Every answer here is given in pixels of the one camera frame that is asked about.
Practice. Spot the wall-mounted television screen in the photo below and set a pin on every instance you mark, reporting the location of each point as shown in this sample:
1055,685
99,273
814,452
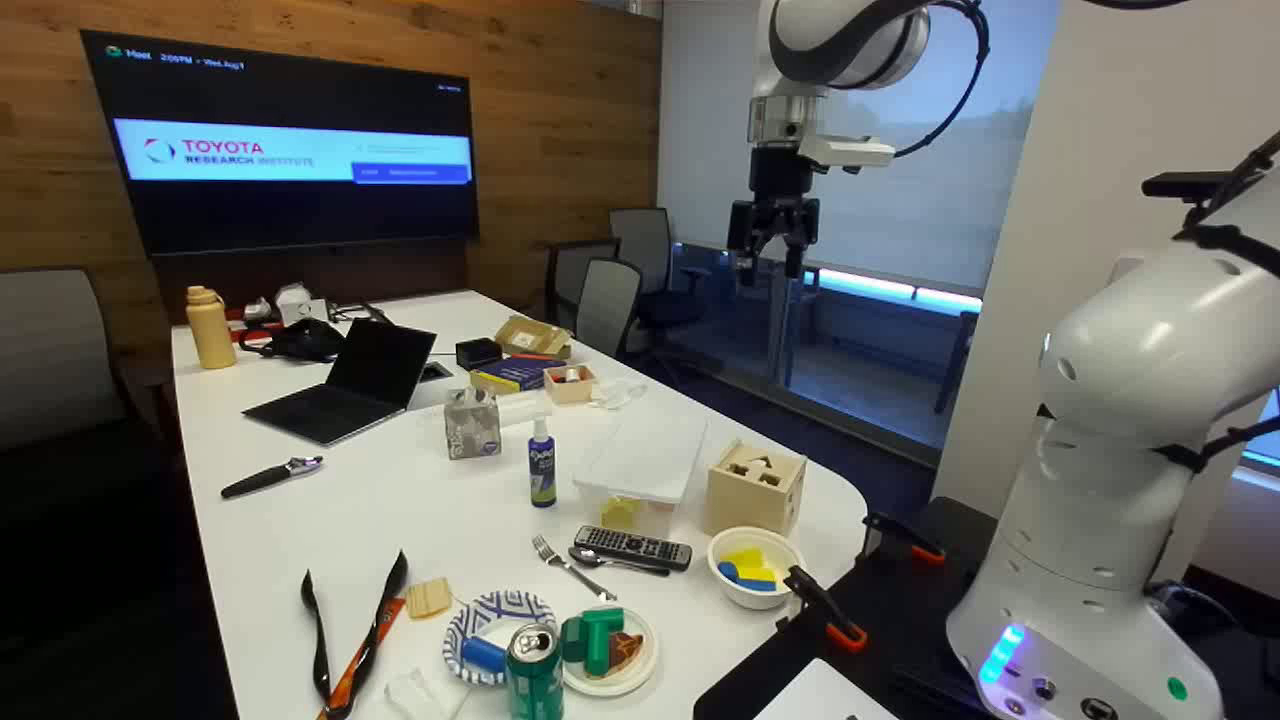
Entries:
229,148

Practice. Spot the blue spray bottle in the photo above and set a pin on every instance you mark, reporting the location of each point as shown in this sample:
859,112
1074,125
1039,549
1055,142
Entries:
541,467

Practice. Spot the yellow plastic toy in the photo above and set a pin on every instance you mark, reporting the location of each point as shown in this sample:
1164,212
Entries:
621,513

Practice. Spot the grey patterned tissue box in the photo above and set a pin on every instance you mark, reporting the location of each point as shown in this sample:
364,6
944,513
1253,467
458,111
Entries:
474,426

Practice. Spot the cardboard box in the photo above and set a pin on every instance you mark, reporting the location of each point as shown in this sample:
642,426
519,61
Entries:
532,338

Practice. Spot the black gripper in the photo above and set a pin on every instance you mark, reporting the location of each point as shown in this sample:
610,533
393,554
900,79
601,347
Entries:
776,204

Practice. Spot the white plate with toys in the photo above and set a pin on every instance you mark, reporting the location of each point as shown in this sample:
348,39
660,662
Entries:
610,655

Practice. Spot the black remote control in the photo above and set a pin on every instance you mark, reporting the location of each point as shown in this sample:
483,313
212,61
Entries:
634,549

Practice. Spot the wooden shape sorter box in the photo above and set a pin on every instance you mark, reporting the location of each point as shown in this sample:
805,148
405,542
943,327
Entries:
752,490

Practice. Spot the green Sprite can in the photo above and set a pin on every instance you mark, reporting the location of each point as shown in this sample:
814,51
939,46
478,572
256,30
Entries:
532,672

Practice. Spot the white bowl with sponge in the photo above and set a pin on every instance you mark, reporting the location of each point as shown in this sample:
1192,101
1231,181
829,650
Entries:
752,565

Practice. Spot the black marker pen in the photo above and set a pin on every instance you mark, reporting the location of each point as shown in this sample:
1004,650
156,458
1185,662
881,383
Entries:
276,473

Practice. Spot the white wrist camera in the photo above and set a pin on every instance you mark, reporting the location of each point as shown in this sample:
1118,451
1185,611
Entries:
792,125

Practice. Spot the black orange clamp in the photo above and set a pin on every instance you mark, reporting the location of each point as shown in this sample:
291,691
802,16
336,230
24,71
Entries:
837,631

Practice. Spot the grey office chair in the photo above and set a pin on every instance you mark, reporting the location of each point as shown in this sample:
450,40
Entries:
604,305

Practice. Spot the small wooden block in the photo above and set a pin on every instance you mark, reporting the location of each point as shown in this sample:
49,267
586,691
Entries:
429,596

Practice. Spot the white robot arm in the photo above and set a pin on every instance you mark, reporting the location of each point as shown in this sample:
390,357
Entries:
1134,385

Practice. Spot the silver metal fork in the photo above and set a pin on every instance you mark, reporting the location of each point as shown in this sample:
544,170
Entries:
565,565

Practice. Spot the black laptop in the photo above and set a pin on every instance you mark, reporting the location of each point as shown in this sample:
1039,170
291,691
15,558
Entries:
368,383

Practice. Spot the clear plastic container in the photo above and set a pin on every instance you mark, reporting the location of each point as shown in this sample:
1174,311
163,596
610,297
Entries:
642,452

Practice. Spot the yellow mustard bottle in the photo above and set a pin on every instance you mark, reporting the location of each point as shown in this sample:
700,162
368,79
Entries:
209,329

